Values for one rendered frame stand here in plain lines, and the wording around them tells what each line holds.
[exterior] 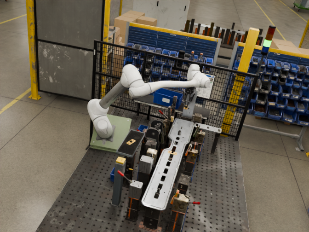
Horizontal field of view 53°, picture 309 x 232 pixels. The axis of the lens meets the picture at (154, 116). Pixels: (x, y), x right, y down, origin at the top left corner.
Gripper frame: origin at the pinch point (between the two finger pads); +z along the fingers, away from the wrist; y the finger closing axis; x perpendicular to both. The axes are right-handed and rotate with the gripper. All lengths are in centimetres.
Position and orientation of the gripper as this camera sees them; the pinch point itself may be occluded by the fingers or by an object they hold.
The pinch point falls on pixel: (186, 103)
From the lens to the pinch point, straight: 311.9
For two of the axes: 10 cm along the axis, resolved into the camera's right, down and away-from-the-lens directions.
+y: 9.6, 2.4, -1.5
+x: 2.5, -4.5, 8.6
